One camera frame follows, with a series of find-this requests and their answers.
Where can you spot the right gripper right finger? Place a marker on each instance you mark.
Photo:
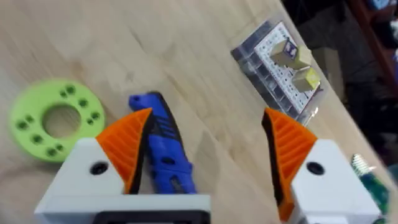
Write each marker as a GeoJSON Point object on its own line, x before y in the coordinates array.
{"type": "Point", "coordinates": [323, 186]}

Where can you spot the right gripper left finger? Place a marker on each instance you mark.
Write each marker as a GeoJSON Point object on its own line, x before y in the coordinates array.
{"type": "Point", "coordinates": [93, 174]}

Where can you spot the green circuit board tool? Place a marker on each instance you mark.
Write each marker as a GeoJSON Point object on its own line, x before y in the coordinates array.
{"type": "Point", "coordinates": [371, 180]}

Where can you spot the green disc with holes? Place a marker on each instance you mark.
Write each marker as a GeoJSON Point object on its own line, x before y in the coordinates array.
{"type": "Point", "coordinates": [53, 119]}

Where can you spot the clear compartment box with blocks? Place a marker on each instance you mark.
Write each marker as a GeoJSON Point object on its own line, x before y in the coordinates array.
{"type": "Point", "coordinates": [278, 70]}

